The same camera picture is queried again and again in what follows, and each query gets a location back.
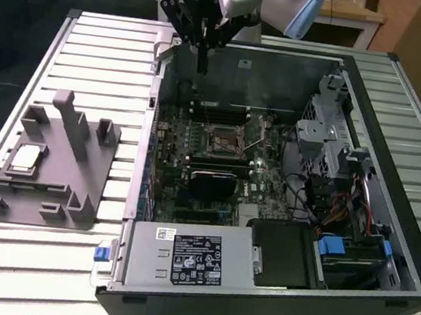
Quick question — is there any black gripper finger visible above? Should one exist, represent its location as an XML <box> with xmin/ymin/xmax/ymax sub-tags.
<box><xmin>202</xmin><ymin>13</ymin><xmax>237</xmax><ymax>79</ymax></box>
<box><xmin>151</xmin><ymin>0</ymin><xmax>214</xmax><ymax>76</ymax></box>

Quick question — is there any thin metal locking lever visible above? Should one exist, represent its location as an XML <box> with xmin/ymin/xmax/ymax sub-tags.
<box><xmin>211</xmin><ymin>137</ymin><xmax>245</xmax><ymax>156</ymax></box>
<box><xmin>203</xmin><ymin>105</ymin><xmax>217</xmax><ymax>129</ymax></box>

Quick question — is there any silver square CPU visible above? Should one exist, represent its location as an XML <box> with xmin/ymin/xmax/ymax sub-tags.
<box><xmin>8</xmin><ymin>142</ymin><xmax>45</xmax><ymax>174</ymax></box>

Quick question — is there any grey metal drive cage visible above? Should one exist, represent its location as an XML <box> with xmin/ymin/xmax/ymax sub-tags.
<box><xmin>289</xmin><ymin>71</ymin><xmax>378</xmax><ymax>186</ymax></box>

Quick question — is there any black graphics card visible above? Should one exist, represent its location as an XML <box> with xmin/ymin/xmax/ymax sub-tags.
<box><xmin>184</xmin><ymin>166</ymin><xmax>240</xmax><ymax>208</ymax></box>

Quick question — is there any green motherboard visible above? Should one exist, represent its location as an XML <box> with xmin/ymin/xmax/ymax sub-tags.
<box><xmin>141</xmin><ymin>97</ymin><xmax>305</xmax><ymax>239</ymax></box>

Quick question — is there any silver finned heatsink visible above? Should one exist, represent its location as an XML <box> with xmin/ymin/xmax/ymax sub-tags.
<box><xmin>235</xmin><ymin>201</ymin><xmax>265</xmax><ymax>227</ymax></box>

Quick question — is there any grey plastic parts rack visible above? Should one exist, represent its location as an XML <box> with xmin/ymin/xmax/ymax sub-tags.
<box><xmin>0</xmin><ymin>82</ymin><xmax>126</xmax><ymax>235</ymax></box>

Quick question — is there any black plastic shroud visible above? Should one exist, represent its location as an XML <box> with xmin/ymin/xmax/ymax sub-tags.
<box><xmin>240</xmin><ymin>215</ymin><xmax>326</xmax><ymax>295</ymax></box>

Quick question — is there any silver power supply unit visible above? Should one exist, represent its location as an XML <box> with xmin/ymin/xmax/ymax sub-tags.
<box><xmin>119</xmin><ymin>216</ymin><xmax>268</xmax><ymax>301</ymax></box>

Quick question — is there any hard disk in blue carrier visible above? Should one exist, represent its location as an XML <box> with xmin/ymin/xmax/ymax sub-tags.
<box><xmin>308</xmin><ymin>232</ymin><xmax>396</xmax><ymax>297</ymax></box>

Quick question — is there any blue case release latch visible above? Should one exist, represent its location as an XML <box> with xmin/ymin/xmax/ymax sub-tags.
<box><xmin>91</xmin><ymin>238</ymin><xmax>119</xmax><ymax>266</ymax></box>

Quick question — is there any orange wire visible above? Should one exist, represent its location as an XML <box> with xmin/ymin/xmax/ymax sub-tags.
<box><xmin>319</xmin><ymin>200</ymin><xmax>351</xmax><ymax>230</ymax></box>

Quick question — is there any red wire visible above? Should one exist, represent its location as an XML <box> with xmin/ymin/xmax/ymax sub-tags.
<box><xmin>361</xmin><ymin>196</ymin><xmax>379</xmax><ymax>238</ymax></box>

